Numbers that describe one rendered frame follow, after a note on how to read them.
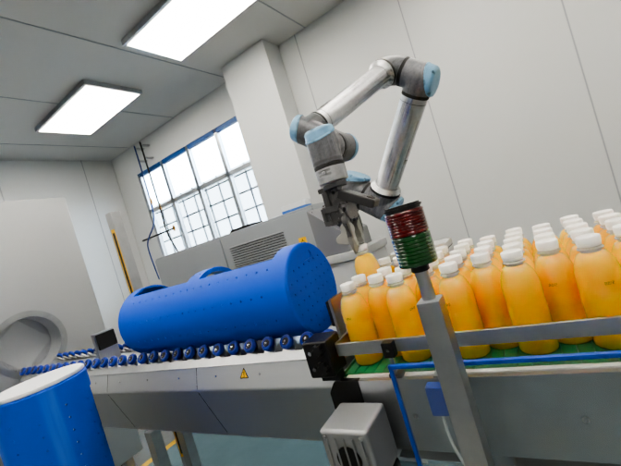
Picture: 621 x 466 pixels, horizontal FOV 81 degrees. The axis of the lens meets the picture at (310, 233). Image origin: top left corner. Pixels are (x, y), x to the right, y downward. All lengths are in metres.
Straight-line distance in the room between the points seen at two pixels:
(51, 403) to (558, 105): 3.72
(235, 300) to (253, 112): 3.47
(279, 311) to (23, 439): 0.90
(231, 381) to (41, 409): 0.59
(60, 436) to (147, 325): 0.41
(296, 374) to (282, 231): 2.02
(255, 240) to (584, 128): 2.83
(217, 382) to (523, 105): 3.23
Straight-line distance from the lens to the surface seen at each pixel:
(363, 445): 0.82
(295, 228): 2.97
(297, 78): 4.51
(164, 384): 1.60
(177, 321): 1.38
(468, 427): 0.70
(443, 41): 3.94
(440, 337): 0.63
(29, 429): 1.54
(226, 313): 1.20
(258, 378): 1.23
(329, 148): 1.05
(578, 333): 0.80
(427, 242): 0.59
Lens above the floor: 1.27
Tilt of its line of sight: 1 degrees down
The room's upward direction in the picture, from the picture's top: 17 degrees counter-clockwise
